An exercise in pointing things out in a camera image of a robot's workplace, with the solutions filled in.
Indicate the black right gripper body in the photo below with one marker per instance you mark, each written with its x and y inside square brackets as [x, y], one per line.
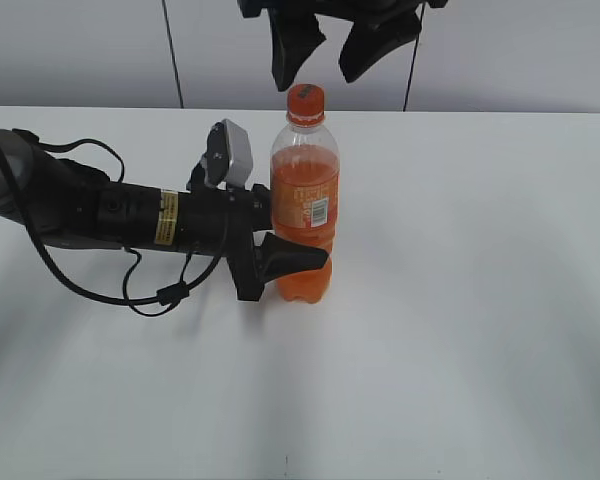
[361, 11]

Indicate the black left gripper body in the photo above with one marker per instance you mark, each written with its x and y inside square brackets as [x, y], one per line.
[221, 224]

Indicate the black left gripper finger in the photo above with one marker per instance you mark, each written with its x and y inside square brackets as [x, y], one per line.
[276, 258]

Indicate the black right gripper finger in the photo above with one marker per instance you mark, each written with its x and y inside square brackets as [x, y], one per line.
[294, 39]
[366, 44]

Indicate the orange bottle cap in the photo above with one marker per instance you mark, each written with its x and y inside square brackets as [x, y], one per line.
[306, 105]

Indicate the orange soda plastic bottle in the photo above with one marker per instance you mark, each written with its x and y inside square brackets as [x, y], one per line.
[304, 180]

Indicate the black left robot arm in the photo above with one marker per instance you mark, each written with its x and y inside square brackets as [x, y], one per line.
[69, 205]

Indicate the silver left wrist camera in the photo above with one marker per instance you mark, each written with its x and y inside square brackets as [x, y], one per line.
[227, 159]

